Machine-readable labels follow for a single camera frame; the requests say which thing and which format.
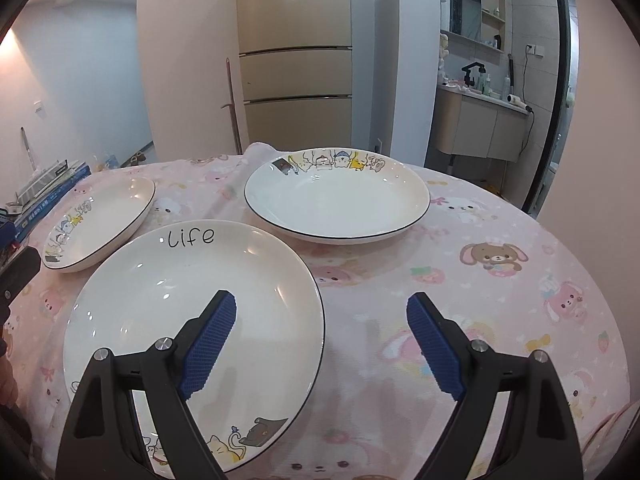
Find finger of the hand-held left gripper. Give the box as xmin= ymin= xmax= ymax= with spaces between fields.
xmin=0 ymin=247 xmax=42 ymax=321

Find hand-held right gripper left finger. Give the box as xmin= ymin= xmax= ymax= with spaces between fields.
xmin=55 ymin=290 xmax=237 ymax=480

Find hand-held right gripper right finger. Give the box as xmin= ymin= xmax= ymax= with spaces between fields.
xmin=406 ymin=292 xmax=585 ymax=480

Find white plate with black lettering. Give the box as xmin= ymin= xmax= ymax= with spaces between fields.
xmin=63 ymin=220 xmax=327 ymax=478

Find white cartoon rim plate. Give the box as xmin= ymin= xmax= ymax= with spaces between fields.
xmin=244 ymin=147 xmax=431 ymax=245
xmin=41 ymin=177 xmax=156 ymax=274

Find person's left hand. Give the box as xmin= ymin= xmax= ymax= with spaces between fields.
xmin=0 ymin=357 xmax=20 ymax=407

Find pile of small items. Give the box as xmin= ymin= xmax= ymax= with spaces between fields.
xmin=0 ymin=202 xmax=26 ymax=261

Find pink printed tablecloth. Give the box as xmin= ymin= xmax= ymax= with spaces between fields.
xmin=0 ymin=142 xmax=631 ymax=480

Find white long box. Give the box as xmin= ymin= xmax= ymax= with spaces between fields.
xmin=15 ymin=159 xmax=69 ymax=202

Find white rod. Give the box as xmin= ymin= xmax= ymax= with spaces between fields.
xmin=20 ymin=127 xmax=39 ymax=172

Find beige vanity cabinet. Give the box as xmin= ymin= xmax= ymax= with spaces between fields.
xmin=434 ymin=85 xmax=531 ymax=163

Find black faucet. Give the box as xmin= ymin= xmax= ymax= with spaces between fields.
xmin=461 ymin=61 xmax=487 ymax=91

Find beige refrigerator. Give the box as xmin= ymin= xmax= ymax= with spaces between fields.
xmin=236 ymin=0 xmax=353 ymax=155

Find bathroom mirror cabinet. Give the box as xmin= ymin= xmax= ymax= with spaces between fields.
xmin=446 ymin=0 xmax=507 ymax=52

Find black hair dryer cable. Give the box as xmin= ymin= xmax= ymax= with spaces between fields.
xmin=520 ymin=52 xmax=537 ymax=161

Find black door frame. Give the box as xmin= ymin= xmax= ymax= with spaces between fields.
xmin=527 ymin=0 xmax=574 ymax=217

